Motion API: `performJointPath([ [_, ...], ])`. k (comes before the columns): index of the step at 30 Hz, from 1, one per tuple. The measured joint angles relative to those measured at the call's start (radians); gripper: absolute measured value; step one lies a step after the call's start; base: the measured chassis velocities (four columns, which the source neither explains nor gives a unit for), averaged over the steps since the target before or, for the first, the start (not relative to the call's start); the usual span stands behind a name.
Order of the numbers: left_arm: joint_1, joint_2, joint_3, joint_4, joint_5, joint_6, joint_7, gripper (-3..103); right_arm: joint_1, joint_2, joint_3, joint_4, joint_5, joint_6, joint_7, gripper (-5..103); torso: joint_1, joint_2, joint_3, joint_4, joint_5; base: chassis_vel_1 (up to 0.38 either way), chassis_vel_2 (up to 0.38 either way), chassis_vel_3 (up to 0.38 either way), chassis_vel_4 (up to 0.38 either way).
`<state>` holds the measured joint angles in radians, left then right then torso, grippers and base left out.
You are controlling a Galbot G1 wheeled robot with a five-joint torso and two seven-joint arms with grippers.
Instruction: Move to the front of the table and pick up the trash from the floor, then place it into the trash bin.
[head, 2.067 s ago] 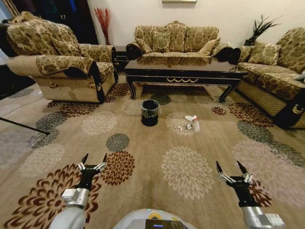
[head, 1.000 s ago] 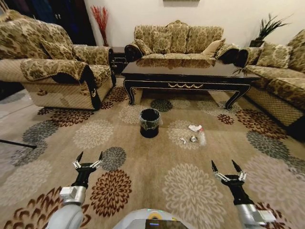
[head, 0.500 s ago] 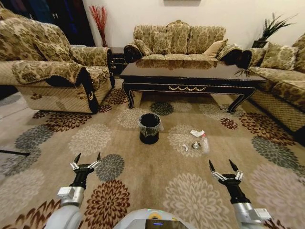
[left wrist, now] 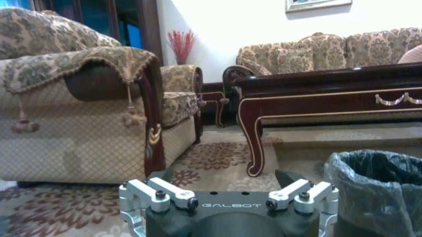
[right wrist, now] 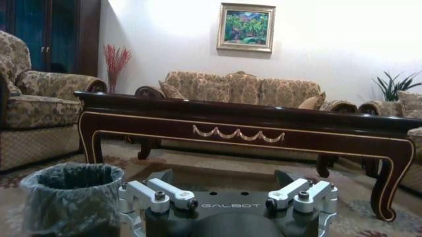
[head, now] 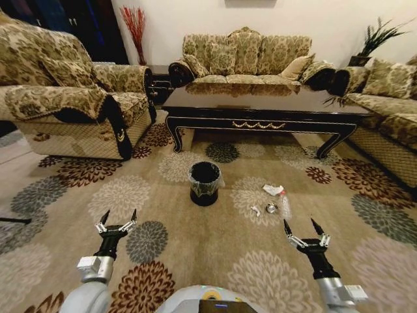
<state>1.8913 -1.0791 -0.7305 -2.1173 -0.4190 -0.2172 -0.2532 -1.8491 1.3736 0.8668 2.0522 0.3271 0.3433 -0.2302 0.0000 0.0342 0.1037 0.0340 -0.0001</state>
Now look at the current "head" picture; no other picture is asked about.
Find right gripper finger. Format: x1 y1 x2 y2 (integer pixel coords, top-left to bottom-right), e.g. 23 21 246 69
311 218 331 247
283 218 306 250

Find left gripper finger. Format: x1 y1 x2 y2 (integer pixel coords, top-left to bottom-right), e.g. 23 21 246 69
121 209 137 233
94 209 111 233

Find clear plastic bin liner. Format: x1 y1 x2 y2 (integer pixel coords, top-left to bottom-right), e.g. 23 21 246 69
189 162 225 196

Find black round trash bin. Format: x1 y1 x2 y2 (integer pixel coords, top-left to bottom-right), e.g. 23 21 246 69
189 162 222 207

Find clear plastic bottle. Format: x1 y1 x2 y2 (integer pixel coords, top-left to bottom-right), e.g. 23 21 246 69
276 191 295 219

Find floral patterned rug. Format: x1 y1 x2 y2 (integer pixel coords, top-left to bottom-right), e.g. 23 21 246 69
0 122 417 313

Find crumpled white paper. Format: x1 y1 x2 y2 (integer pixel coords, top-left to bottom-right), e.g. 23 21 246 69
263 183 285 196

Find white robot front shell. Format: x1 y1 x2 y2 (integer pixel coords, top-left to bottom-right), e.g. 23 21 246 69
158 284 259 313

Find floral patterned armchair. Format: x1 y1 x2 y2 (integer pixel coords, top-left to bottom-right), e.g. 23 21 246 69
0 8 158 161

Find floral sofa with quilted base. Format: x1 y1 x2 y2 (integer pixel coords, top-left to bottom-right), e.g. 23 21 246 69
334 54 417 189

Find dark wooden side table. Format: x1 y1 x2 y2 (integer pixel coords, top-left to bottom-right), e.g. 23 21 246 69
145 64 179 106

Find dark glossy coffee table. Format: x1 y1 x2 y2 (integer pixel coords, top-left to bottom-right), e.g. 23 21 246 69
161 80 376 160

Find floral square cushion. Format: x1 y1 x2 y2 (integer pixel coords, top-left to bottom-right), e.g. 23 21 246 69
209 42 238 76
361 57 417 99
182 53 210 78
38 57 106 89

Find plain beige cushion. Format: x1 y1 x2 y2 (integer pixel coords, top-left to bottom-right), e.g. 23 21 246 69
281 54 316 81

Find dark plant pot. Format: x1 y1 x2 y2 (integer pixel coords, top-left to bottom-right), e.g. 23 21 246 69
349 55 373 68

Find floral three-seat sofa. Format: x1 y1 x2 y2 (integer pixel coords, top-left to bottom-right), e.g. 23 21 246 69
167 27 337 96

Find red decorative branches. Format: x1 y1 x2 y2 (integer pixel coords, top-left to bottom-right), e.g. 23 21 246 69
119 5 147 66

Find dark wooden cabinet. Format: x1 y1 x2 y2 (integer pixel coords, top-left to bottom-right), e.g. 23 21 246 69
0 0 130 65

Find green potted plant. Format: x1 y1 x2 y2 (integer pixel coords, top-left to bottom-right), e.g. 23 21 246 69
357 16 415 58

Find thin black cable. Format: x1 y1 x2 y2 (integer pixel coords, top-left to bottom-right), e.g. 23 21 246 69
0 216 33 225

